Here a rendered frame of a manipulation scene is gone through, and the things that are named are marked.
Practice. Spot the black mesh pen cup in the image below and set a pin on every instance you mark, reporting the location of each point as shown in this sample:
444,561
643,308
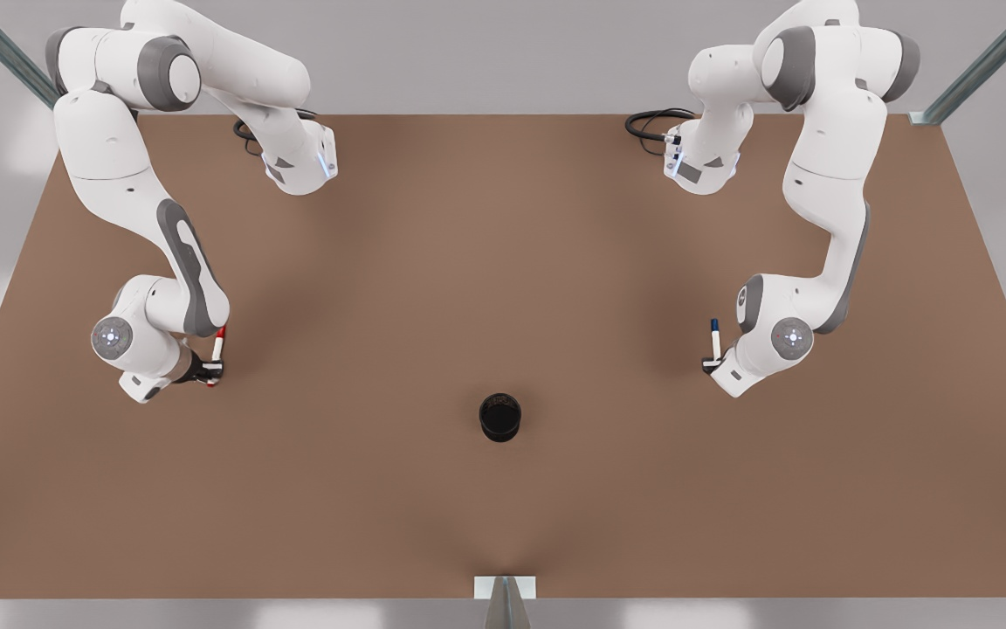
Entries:
500,417

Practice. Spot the red and white marker pen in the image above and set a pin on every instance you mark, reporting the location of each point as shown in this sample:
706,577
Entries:
217,347

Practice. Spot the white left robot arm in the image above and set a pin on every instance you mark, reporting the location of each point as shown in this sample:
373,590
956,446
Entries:
826,166

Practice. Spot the silver frame post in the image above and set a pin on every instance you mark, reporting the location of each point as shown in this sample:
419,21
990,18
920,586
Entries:
505,603
5,52
979,65

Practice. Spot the blue and white marker pen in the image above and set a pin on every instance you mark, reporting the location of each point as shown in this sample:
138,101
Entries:
716,340

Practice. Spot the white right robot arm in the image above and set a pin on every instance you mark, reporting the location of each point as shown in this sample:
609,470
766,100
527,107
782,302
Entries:
110,166

